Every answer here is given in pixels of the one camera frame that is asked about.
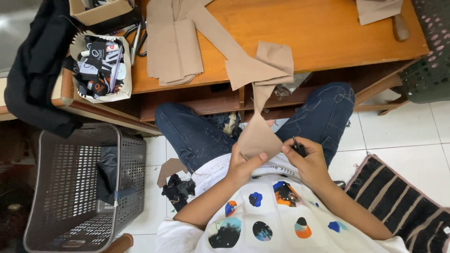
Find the person's right hand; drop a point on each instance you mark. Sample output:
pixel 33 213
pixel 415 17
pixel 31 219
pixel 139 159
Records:
pixel 311 165

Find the person's left hand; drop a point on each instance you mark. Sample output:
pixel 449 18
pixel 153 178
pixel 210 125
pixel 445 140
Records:
pixel 241 168

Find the small black thread snips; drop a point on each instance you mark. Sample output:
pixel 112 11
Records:
pixel 298 148

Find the long tan fabric strip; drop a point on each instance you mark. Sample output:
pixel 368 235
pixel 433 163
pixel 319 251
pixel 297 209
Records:
pixel 262 70

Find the patterned cloth bundle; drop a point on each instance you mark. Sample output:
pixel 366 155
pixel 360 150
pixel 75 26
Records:
pixel 225 123

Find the person's blue jeans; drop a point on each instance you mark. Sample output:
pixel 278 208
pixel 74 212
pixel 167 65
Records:
pixel 197 133

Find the person's white printed shirt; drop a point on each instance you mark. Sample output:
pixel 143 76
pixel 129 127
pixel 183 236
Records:
pixel 281 218

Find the black fabric scraps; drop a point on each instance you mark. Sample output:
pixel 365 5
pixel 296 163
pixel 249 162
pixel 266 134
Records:
pixel 177 191

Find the brown cardboard piece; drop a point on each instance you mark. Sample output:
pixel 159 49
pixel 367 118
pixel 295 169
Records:
pixel 168 169

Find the clear plastic wrap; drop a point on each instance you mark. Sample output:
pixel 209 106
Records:
pixel 290 86

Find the black and beige striped rug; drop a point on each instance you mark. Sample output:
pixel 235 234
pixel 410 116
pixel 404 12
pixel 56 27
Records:
pixel 404 203

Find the low wooden table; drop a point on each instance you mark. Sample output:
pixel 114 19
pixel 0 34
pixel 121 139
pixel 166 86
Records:
pixel 316 38

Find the black cloth with blue band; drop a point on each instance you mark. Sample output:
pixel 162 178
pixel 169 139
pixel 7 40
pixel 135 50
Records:
pixel 109 174

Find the stack of tan fabric pieces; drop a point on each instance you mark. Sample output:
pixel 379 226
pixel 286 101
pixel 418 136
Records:
pixel 172 45

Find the purple pen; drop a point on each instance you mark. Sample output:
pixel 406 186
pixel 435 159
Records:
pixel 116 70

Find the dark green plastic basket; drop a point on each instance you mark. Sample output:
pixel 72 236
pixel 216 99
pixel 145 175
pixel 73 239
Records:
pixel 430 52

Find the grey plastic laundry basket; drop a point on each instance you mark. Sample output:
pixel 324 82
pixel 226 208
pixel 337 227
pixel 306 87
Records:
pixel 73 189

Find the small tan fabric piece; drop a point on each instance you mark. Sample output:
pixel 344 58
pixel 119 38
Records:
pixel 378 10

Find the white paper bag of labels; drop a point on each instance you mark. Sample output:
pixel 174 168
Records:
pixel 100 68

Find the cardboard box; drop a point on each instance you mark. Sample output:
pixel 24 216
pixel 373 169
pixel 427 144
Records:
pixel 100 10

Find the black garment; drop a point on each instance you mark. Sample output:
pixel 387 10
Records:
pixel 38 66

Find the orange wooden post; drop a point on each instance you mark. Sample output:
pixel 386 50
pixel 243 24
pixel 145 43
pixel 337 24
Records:
pixel 119 244

